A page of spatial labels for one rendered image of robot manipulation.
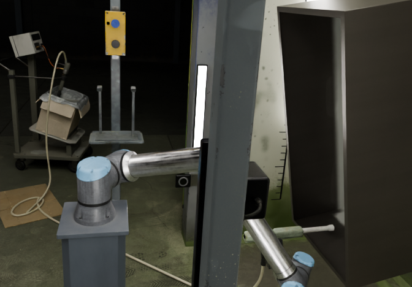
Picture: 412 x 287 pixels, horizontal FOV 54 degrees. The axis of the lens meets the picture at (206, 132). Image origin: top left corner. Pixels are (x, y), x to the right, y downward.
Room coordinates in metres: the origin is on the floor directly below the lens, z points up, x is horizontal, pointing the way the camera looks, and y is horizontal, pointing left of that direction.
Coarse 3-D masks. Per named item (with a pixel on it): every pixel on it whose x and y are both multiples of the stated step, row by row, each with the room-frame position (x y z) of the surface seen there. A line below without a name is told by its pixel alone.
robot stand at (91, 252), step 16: (64, 208) 1.75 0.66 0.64; (64, 224) 1.60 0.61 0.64; (80, 224) 1.61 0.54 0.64; (112, 224) 1.63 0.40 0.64; (128, 224) 1.64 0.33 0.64; (64, 240) 1.55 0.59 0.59; (80, 240) 1.55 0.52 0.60; (96, 240) 1.57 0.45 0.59; (112, 240) 1.58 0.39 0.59; (64, 256) 1.56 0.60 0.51; (80, 256) 1.55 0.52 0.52; (96, 256) 1.57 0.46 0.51; (112, 256) 1.58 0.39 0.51; (64, 272) 1.56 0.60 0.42; (80, 272) 1.55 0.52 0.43; (96, 272) 1.57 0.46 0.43; (112, 272) 1.58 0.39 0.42
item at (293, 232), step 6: (276, 228) 1.83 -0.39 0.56; (282, 228) 1.83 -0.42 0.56; (288, 228) 1.83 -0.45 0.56; (294, 228) 1.84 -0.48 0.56; (300, 228) 1.84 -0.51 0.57; (306, 228) 1.85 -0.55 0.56; (312, 228) 1.86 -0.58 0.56; (318, 228) 1.86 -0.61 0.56; (324, 228) 1.87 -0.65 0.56; (330, 228) 1.87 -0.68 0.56; (246, 234) 1.77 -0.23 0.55; (276, 234) 1.79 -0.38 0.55; (282, 234) 1.80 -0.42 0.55; (288, 234) 1.81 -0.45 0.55; (294, 234) 1.81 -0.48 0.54; (300, 234) 1.82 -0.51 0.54; (246, 240) 1.76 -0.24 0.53; (252, 240) 1.76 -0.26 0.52; (264, 258) 1.80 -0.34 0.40; (264, 264) 1.81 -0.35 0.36
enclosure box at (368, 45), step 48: (336, 0) 1.90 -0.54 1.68; (384, 0) 1.62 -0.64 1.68; (288, 48) 2.05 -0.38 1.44; (336, 48) 2.12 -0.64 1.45; (384, 48) 1.50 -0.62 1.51; (288, 96) 2.06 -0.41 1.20; (336, 96) 2.13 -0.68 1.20; (384, 96) 1.51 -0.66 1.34; (288, 144) 2.05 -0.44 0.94; (336, 144) 2.14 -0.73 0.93; (384, 144) 1.52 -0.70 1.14; (336, 192) 2.16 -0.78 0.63; (384, 192) 1.53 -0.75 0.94; (336, 240) 1.87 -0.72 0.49; (384, 240) 1.55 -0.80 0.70
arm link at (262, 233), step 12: (252, 228) 1.42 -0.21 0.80; (264, 228) 1.42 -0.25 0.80; (264, 240) 1.40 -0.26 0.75; (276, 240) 1.41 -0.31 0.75; (264, 252) 1.40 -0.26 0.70; (276, 252) 1.39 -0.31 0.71; (276, 264) 1.37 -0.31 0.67; (288, 264) 1.38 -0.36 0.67; (288, 276) 1.36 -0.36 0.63; (300, 276) 1.38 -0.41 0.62
